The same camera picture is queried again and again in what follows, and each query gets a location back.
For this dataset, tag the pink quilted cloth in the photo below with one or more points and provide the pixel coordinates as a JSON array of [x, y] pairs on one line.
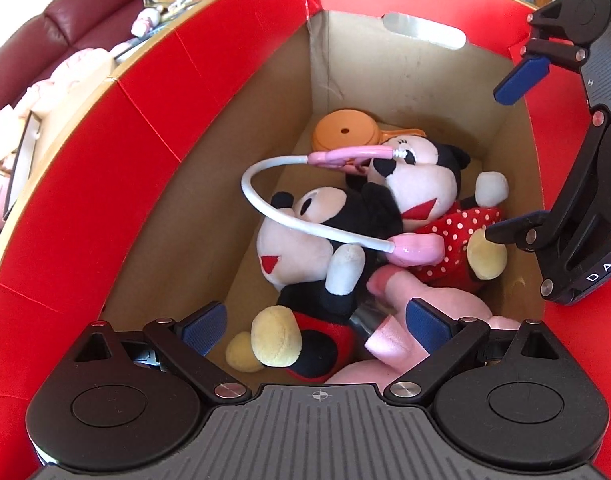
[[70, 67]]

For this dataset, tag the pink toy stethoscope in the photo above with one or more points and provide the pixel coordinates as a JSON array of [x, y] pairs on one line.
[[285, 210]]

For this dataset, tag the flat framed board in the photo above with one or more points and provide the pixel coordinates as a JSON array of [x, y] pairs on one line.
[[23, 160]]

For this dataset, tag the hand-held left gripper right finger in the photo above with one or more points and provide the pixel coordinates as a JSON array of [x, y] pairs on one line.
[[428, 325]]

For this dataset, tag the pink pig plush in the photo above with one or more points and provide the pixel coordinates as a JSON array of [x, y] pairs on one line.
[[455, 300]]

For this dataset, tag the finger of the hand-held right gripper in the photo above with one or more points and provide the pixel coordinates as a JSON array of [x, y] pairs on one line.
[[515, 234], [523, 77]]

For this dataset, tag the mouse plush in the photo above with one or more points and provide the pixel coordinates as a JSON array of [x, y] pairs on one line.
[[425, 180], [295, 240]]

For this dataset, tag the maroon leather sofa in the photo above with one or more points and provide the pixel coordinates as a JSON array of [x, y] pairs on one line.
[[85, 15]]

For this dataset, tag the red cardboard box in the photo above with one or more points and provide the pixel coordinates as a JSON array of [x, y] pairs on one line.
[[150, 110]]

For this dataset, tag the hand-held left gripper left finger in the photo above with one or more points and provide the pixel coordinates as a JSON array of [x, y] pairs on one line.
[[205, 327]]

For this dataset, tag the orange round plastic toy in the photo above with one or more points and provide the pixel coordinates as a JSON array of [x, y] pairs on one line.
[[343, 130]]

